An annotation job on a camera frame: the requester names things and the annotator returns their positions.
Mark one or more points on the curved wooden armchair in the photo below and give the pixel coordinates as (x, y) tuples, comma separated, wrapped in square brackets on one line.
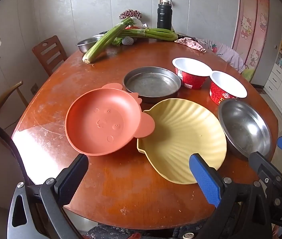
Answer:
[(13, 89)]

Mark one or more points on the pink clothing on chair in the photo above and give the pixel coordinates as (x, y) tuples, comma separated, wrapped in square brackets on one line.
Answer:
[(225, 52)]

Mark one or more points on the steel mixing bowl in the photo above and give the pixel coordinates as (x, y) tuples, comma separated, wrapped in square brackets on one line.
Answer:
[(86, 44)]

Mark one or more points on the steel round pan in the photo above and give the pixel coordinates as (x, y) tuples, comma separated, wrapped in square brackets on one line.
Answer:
[(152, 83)]

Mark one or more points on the green leafy vegetable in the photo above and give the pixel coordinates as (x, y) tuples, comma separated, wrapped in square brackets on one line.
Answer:
[(117, 41)]

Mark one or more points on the shiny steel bowl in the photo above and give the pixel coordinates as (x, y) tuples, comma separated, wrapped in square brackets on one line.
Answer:
[(245, 130)]

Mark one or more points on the celery bunch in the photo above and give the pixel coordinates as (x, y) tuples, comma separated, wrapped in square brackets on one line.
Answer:
[(151, 33), (90, 56)]

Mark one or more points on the brown wooden chair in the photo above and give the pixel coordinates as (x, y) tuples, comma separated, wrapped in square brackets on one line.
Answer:
[(50, 53)]

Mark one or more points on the wall power socket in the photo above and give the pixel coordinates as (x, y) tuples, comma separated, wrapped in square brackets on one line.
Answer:
[(34, 89)]

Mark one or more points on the pink cloth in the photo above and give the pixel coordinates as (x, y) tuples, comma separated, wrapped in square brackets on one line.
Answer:
[(190, 43)]

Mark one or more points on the yellow shell-shaped plate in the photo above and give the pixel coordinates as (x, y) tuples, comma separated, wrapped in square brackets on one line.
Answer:
[(182, 128)]

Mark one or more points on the black thermos bottle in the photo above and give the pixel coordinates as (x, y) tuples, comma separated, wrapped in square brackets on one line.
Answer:
[(164, 15)]

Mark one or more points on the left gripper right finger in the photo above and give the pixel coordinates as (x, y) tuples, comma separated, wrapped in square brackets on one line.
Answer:
[(240, 209)]

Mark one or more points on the orange bear-shaped plate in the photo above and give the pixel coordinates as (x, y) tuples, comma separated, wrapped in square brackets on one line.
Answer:
[(106, 119)]

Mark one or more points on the red paper bowl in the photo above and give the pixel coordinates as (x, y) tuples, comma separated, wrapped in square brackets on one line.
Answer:
[(224, 86), (191, 72)]

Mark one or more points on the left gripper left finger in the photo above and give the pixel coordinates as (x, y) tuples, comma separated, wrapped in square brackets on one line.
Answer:
[(36, 211)]

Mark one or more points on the dark red flower bunch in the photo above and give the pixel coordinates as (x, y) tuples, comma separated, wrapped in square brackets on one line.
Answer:
[(130, 13)]

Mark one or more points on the celery bunch right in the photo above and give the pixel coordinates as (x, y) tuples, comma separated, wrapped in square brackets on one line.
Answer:
[(151, 33)]

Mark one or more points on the celery bunch left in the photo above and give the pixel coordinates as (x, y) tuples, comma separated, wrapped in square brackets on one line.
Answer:
[(90, 56)]

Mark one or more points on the pink Hello Kitty wardrobe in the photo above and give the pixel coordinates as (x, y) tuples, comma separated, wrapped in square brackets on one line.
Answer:
[(250, 34)]

